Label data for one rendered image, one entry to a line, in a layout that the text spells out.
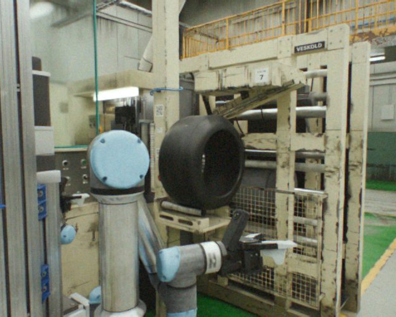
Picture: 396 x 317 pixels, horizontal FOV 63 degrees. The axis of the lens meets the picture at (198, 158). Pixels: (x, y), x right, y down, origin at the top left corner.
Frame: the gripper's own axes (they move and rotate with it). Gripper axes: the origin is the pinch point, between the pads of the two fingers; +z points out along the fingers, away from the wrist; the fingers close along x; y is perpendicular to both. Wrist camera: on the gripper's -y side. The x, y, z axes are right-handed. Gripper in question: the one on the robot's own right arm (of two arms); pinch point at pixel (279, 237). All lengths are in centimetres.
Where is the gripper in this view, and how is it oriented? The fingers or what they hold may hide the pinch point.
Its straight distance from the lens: 96.7
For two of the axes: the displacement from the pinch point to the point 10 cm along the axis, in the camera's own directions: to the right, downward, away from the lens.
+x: 3.9, -0.7, -9.2
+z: 9.2, -0.3, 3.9
